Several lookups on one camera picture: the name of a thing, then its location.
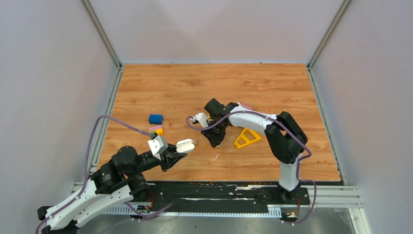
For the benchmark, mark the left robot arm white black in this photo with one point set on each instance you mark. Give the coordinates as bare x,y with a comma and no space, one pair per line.
118,181

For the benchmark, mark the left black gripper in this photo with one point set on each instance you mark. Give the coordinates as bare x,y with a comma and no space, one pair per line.
172,158

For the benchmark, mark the pink picture card block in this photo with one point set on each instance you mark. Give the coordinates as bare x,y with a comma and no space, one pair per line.
245,106

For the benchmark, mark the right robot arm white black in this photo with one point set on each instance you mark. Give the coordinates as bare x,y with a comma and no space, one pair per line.
285,137

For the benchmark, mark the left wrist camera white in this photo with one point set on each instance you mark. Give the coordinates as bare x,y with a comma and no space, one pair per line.
157,146

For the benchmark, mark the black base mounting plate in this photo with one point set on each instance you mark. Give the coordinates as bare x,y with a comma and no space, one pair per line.
231,197

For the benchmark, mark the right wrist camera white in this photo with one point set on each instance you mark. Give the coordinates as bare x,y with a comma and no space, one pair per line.
202,119

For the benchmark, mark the white earbud charging case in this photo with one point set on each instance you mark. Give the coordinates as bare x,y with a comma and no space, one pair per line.
185,146

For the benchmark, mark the pink green orange brick stack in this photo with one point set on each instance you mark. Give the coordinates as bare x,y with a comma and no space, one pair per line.
157,129

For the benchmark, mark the blue toy brick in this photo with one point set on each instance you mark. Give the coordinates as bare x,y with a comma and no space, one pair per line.
155,119

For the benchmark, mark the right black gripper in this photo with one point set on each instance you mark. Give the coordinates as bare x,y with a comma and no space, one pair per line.
215,140

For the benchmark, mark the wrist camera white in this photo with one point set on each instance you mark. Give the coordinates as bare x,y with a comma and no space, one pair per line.
202,119
157,146

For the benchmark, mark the yellow triangular toy frame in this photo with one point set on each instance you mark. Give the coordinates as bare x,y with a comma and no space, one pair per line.
246,137

